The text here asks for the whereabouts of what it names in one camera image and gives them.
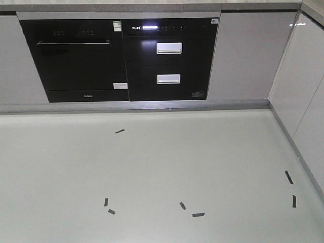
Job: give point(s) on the black drawer sterilizer cabinet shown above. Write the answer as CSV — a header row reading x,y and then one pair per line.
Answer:
x,y
143,64

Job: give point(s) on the black built-in oven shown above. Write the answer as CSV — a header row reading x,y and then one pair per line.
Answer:
x,y
78,60

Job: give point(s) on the grey cabinet door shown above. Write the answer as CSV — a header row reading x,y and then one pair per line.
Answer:
x,y
249,47

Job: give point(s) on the lower silver drawer handle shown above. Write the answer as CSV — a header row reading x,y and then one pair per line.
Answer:
x,y
168,79

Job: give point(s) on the silver drawer handle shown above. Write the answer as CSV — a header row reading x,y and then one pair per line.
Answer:
x,y
168,79
169,48

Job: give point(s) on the upper silver drawer handle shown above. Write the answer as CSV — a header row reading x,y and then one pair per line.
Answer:
x,y
169,48

